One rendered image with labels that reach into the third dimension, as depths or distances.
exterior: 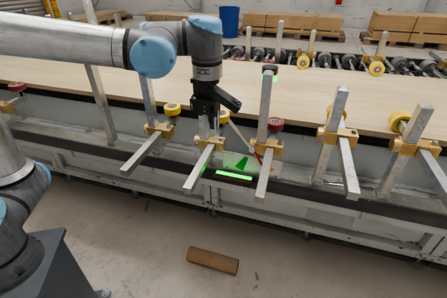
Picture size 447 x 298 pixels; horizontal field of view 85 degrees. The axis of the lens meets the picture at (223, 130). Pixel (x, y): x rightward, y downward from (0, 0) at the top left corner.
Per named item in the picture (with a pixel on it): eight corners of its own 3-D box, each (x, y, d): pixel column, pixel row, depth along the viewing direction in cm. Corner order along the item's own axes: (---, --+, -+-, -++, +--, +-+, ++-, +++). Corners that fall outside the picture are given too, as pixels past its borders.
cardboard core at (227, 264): (235, 270, 135) (185, 255, 142) (235, 277, 139) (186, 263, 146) (239, 256, 141) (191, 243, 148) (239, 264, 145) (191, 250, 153)
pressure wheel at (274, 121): (280, 147, 110) (283, 125, 104) (262, 144, 112) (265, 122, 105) (282, 137, 116) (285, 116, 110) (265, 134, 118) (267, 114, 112)
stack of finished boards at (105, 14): (126, 15, 869) (126, 10, 859) (72, 28, 675) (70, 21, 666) (108, 14, 888) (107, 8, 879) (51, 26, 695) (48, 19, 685)
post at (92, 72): (115, 146, 126) (88, 59, 102) (107, 145, 127) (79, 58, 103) (120, 142, 130) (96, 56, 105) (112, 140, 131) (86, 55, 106)
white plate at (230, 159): (280, 179, 106) (283, 161, 101) (222, 168, 112) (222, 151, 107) (280, 179, 107) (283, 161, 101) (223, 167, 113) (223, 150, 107)
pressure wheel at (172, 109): (184, 126, 125) (182, 106, 118) (169, 130, 121) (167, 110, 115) (178, 119, 130) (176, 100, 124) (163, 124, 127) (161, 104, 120)
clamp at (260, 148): (281, 157, 100) (283, 148, 97) (249, 151, 103) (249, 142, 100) (282, 149, 104) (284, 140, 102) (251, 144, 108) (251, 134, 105)
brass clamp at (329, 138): (355, 149, 88) (359, 138, 85) (316, 143, 91) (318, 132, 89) (352, 140, 93) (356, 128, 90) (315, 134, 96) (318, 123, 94)
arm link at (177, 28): (132, 26, 58) (184, 24, 59) (140, 18, 68) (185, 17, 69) (139, 64, 63) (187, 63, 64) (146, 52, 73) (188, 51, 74)
